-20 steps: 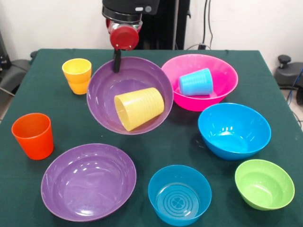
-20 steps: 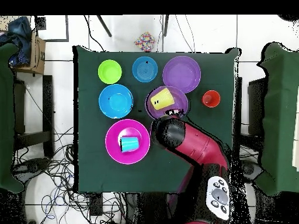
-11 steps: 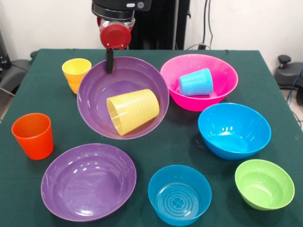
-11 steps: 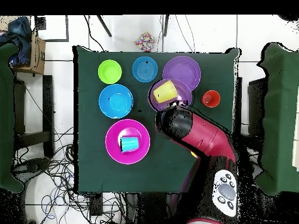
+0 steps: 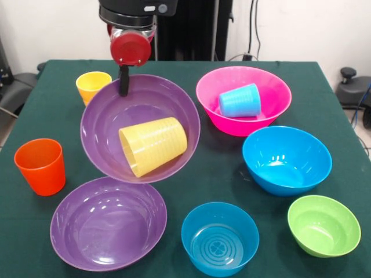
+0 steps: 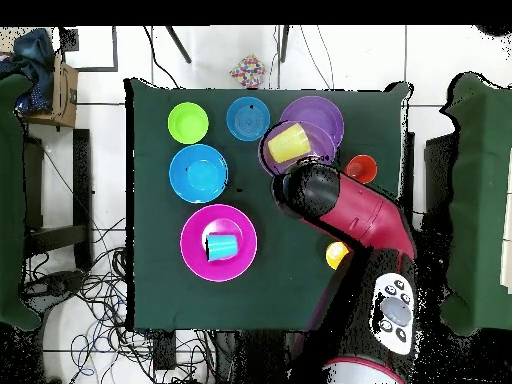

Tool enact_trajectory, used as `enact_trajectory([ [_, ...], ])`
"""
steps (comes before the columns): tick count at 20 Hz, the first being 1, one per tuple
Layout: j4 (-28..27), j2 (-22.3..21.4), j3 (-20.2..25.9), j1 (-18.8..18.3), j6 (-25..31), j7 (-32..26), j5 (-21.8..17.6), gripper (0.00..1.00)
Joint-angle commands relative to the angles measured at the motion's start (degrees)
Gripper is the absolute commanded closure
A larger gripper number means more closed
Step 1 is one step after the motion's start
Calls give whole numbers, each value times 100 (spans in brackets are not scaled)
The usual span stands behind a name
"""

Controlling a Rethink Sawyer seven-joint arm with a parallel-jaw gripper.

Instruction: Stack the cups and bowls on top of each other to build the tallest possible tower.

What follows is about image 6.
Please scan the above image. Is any blue cup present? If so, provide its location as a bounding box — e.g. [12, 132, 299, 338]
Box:
[205, 232, 240, 262]

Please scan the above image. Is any pale yellow translucent cup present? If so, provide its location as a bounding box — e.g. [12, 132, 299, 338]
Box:
[266, 122, 312, 164]

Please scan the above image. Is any small blue patterned bowl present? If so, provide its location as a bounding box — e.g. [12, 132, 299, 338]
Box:
[225, 96, 272, 142]

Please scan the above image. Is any purple bowl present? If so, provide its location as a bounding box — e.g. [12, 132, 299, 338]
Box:
[257, 119, 338, 179]
[279, 95, 345, 150]

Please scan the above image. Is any large blue bowl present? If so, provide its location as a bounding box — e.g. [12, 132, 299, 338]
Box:
[168, 143, 230, 204]

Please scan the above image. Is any pink bowl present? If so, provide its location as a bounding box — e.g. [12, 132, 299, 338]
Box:
[179, 203, 259, 283]

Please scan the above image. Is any green bowl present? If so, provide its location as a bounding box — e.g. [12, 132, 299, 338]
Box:
[167, 101, 210, 145]

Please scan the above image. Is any orange cup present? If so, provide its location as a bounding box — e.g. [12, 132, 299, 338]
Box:
[344, 154, 378, 186]

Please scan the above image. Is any dark green table cloth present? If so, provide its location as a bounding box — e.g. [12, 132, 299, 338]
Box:
[125, 77, 413, 333]

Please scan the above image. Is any colourful patterned box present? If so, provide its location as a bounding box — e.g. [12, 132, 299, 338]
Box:
[229, 54, 268, 90]

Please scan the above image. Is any black tripod leg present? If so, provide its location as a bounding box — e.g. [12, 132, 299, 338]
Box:
[164, 25, 193, 65]
[278, 25, 291, 64]

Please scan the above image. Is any cardboard box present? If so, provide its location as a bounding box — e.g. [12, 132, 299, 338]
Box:
[23, 53, 80, 129]

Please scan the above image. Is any green cloth side table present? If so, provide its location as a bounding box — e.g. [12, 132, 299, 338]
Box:
[437, 72, 512, 337]
[0, 73, 43, 332]

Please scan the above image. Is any blue cloth bundle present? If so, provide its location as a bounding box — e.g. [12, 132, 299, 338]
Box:
[0, 27, 56, 114]

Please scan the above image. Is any black floor cable tangle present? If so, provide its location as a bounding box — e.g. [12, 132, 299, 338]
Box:
[23, 215, 217, 384]

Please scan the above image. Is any black stool frame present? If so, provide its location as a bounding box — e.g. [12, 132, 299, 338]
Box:
[22, 128, 94, 271]

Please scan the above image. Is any black pedestal leg with caster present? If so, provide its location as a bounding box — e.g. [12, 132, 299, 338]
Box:
[21, 269, 87, 307]

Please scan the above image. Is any black floor frame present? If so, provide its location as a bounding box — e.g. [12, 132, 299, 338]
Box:
[58, 25, 120, 74]

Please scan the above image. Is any blue cable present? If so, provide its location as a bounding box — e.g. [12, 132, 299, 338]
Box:
[70, 295, 129, 379]

